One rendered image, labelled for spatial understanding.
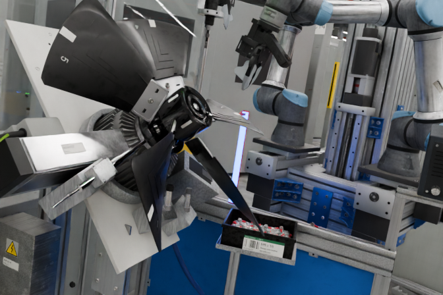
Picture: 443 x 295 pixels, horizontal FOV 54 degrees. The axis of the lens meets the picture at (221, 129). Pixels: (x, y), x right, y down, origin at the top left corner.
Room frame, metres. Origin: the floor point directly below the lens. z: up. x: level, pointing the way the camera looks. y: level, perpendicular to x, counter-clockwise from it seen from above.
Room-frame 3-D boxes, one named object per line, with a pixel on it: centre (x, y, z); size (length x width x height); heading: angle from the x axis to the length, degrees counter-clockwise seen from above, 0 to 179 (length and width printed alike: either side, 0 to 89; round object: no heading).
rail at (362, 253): (1.46, -0.17, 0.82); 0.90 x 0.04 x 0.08; 65
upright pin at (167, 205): (1.06, 0.10, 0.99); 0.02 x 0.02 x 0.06
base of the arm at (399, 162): (1.63, -0.68, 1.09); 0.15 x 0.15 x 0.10
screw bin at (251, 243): (1.28, -0.16, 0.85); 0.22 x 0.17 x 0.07; 80
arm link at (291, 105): (1.95, -0.30, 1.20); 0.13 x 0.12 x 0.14; 45
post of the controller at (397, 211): (1.28, -0.56, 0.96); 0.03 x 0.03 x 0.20; 65
